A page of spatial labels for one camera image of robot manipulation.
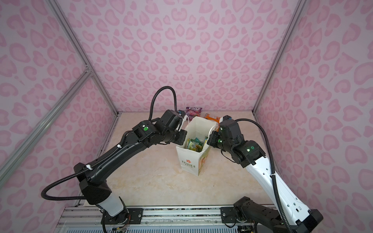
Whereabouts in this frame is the green Fox's spring tea bag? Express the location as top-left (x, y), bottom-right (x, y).
top-left (186, 138), bottom-right (204, 152)

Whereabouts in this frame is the white paper bag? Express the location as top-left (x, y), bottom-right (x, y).
top-left (176, 116), bottom-right (218, 176)

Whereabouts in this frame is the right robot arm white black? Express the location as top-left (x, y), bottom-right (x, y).
top-left (207, 116), bottom-right (323, 233)

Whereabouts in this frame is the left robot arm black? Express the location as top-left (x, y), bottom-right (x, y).
top-left (74, 110), bottom-right (186, 217)

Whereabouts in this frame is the orange candy bag upper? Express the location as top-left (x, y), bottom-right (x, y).
top-left (204, 113), bottom-right (220, 123)

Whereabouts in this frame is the purple candy bag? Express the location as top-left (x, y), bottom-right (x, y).
top-left (186, 107), bottom-right (202, 121)

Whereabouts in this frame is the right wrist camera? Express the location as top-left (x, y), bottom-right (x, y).
top-left (220, 115), bottom-right (232, 121)

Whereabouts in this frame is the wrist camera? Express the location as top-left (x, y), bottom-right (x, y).
top-left (177, 110), bottom-right (186, 117)
top-left (220, 115), bottom-right (232, 121)

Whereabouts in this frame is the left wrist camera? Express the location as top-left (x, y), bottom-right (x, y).
top-left (177, 110), bottom-right (186, 117)

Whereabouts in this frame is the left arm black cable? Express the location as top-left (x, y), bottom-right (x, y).
top-left (40, 85), bottom-right (178, 202)

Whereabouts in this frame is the aluminium corner frame post right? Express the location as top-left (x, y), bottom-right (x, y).
top-left (252, 0), bottom-right (309, 117)

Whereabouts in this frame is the aluminium corner frame post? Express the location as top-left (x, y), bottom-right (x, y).
top-left (252, 0), bottom-right (309, 117)
top-left (46, 0), bottom-right (119, 116)

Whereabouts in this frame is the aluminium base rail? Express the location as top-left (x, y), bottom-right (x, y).
top-left (54, 205), bottom-right (254, 233)

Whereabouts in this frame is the aluminium diagonal frame bar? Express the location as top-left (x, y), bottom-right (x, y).
top-left (1, 69), bottom-right (91, 187)

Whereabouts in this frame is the aluminium corner frame post left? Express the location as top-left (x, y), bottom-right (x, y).
top-left (46, 0), bottom-right (119, 116)

